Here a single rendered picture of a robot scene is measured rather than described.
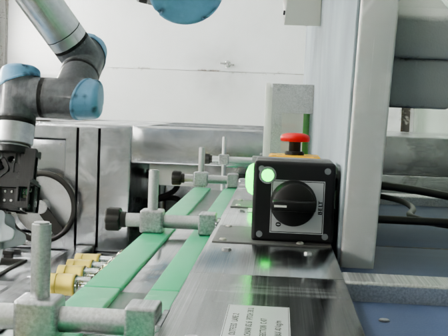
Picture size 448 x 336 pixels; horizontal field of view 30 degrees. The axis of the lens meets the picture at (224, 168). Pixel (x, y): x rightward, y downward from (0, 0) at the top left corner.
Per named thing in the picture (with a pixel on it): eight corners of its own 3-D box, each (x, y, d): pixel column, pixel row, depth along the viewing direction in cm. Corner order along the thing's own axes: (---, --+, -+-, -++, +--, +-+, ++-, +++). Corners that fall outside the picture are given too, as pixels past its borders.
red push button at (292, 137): (279, 156, 115) (280, 131, 115) (308, 157, 115) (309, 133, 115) (279, 158, 111) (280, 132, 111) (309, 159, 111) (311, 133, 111)
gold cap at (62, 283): (73, 277, 129) (45, 275, 129) (73, 299, 129) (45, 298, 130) (79, 271, 132) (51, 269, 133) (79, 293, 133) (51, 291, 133)
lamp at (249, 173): (267, 194, 116) (245, 193, 116) (268, 162, 116) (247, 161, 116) (266, 197, 111) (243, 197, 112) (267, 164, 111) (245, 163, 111)
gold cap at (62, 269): (87, 285, 138) (61, 283, 139) (87, 263, 138) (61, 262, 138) (81, 289, 135) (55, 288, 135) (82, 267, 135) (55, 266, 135)
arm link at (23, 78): (39, 61, 152) (-7, 60, 152) (33, 120, 150) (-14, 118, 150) (50, 75, 160) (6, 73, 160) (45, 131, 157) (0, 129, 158)
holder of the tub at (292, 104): (305, 217, 177) (267, 216, 177) (311, 87, 175) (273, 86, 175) (307, 229, 160) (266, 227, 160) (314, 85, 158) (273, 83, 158)
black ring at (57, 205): (79, 243, 246) (8, 239, 247) (81, 171, 244) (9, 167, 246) (75, 245, 241) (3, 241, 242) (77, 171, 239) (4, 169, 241)
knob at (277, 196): (315, 227, 81) (317, 232, 78) (269, 225, 82) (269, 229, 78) (317, 181, 81) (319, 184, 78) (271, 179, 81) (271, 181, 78)
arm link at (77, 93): (105, 61, 157) (48, 58, 158) (94, 94, 148) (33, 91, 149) (109, 95, 162) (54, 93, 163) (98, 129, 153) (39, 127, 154)
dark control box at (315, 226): (331, 233, 89) (253, 229, 90) (335, 159, 89) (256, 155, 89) (337, 245, 81) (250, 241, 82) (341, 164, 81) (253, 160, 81)
